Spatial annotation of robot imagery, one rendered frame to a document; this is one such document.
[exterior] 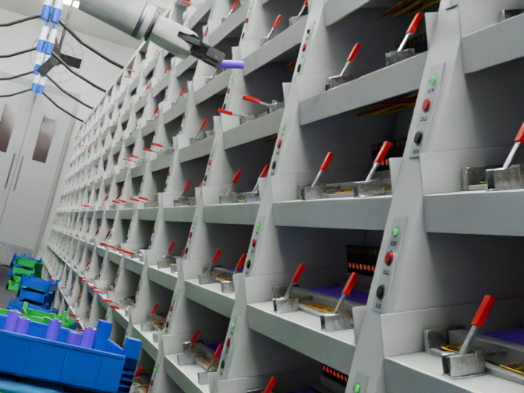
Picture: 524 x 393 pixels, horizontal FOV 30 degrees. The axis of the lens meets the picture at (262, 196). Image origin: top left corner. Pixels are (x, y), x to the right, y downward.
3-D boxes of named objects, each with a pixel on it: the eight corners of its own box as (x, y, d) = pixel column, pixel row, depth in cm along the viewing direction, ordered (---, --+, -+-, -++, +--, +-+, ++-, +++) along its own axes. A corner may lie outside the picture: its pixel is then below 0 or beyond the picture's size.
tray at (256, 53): (310, 35, 197) (304, -32, 197) (242, 76, 256) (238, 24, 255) (403, 30, 202) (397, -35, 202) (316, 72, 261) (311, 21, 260)
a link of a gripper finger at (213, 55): (192, 53, 216) (219, 67, 217) (195, 51, 213) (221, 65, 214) (198, 40, 216) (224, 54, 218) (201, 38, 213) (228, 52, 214)
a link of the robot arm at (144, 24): (128, 39, 218) (140, 45, 218) (132, 32, 209) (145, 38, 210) (144, 6, 219) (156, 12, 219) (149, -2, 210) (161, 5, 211)
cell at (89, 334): (76, 368, 147) (86, 326, 147) (73, 366, 149) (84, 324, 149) (86, 370, 147) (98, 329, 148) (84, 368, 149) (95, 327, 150)
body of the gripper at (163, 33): (137, 42, 219) (182, 65, 221) (143, 34, 209) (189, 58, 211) (151, 13, 220) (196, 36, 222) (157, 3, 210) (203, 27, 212)
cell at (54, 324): (40, 360, 145) (51, 318, 146) (38, 358, 147) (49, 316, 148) (51, 362, 146) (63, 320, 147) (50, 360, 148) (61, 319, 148)
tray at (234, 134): (286, 129, 195) (282, 83, 195) (224, 149, 254) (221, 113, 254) (380, 122, 200) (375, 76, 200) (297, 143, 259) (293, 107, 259)
